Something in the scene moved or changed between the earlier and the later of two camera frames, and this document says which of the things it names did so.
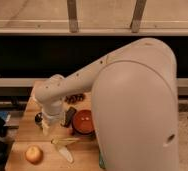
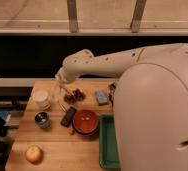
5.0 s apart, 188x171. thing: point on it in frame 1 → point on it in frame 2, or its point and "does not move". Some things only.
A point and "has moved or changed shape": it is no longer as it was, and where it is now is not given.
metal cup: x=38 y=118 does not move
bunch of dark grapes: x=74 y=98 does not move
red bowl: x=83 y=122 does not move
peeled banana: x=61 y=144 has moved or changed shape
